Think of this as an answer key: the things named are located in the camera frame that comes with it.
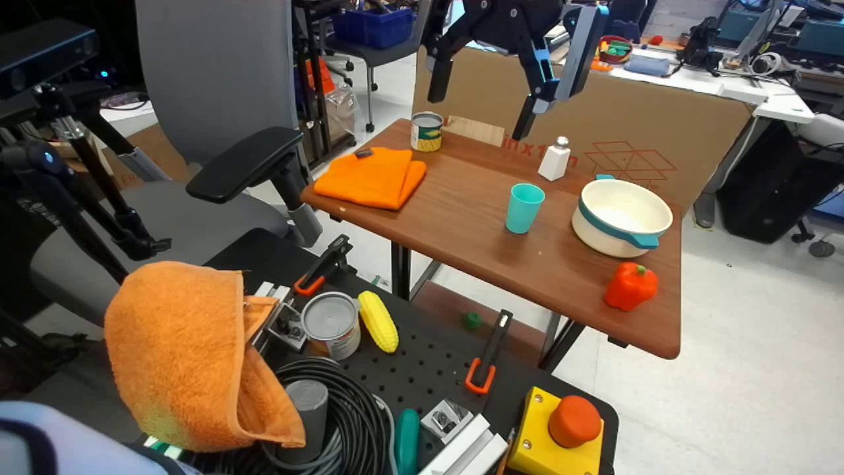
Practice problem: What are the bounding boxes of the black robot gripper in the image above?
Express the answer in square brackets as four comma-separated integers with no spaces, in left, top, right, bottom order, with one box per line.
[423,0,609,139]

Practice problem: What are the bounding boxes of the orange cloth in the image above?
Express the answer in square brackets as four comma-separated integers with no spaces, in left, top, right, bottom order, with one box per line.
[315,148,428,212]

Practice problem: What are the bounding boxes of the blue storage bin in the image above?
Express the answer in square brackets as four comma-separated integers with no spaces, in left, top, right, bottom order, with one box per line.
[334,7,414,49]

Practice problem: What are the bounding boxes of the yellow green tin can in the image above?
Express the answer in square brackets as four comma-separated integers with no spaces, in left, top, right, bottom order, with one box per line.
[413,111,443,152]

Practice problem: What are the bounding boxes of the white salt shaker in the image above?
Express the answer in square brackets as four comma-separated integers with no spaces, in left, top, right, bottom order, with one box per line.
[539,134,574,183]

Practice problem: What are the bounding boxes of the teal plastic cup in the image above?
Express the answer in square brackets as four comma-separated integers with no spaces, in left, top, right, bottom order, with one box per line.
[504,183,547,235]

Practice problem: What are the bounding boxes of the brown cardboard panel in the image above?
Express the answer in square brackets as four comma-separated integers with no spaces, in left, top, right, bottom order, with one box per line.
[414,48,753,214]

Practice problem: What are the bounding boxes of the white background desk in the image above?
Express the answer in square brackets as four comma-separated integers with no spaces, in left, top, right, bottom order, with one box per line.
[600,39,815,123]

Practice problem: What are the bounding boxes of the grey office chair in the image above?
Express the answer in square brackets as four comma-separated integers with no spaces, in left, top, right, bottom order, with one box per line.
[30,0,324,328]

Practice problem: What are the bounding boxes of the orange black clamp rear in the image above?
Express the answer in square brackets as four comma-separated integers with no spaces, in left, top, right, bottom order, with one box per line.
[293,235,351,299]

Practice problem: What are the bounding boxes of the orange black clamp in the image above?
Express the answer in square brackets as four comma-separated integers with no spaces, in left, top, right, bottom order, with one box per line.
[293,235,351,299]
[464,308,512,396]

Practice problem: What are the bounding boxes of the small green ball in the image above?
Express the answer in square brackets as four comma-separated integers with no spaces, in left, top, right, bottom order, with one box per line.
[464,312,484,333]

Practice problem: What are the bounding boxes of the orange toy bell pepper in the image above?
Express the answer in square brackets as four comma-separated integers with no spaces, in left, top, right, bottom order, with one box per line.
[604,262,661,312]

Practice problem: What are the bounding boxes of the yellow toy corn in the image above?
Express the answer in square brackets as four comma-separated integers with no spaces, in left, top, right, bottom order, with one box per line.
[359,289,401,353]

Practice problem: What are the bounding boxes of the black bag under desk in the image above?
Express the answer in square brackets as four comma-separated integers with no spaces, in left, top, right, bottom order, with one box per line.
[717,122,844,242]

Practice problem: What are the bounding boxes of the grey metal cup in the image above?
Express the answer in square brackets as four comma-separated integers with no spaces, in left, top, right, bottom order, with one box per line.
[302,289,361,359]

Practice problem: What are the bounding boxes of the black perforated cart top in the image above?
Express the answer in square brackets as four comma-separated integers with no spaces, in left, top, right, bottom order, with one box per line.
[210,229,580,435]

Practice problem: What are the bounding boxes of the yellow box red button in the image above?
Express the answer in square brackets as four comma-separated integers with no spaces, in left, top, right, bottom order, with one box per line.
[506,386,604,475]

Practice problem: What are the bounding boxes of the large orange towel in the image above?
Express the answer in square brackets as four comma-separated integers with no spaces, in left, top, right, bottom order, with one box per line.
[104,262,306,450]

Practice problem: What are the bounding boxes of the white bowl teal handles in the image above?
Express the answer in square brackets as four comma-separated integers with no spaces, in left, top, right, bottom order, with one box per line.
[571,175,674,258]

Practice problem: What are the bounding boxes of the teal handled tool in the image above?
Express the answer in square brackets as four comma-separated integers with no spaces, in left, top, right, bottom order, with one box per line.
[397,409,423,475]

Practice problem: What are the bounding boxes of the coiled black cable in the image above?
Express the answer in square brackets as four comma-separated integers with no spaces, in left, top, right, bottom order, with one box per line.
[188,353,403,475]

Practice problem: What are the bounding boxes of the black camera tripod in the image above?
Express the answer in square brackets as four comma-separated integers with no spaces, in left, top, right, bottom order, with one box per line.
[0,19,173,283]

